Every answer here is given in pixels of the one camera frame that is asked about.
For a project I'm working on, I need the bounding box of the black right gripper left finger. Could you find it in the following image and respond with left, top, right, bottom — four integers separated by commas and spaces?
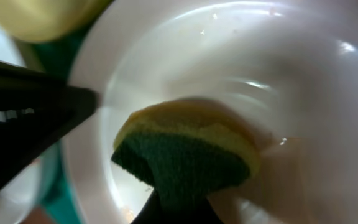
0, 62, 99, 190

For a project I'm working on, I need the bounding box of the blue plastic tray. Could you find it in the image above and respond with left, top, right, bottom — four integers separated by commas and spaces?
35, 31, 86, 224

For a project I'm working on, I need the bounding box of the yellow plate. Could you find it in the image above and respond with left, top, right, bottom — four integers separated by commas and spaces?
0, 0, 112, 43

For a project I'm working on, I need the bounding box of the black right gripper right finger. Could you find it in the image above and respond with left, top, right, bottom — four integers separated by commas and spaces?
131, 190, 223, 224

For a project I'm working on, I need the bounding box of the white plate with centre stain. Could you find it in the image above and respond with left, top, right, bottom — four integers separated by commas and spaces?
63, 1, 358, 223

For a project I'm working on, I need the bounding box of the yellow green scrub sponge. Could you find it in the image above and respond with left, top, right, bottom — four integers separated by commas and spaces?
111, 100, 260, 215

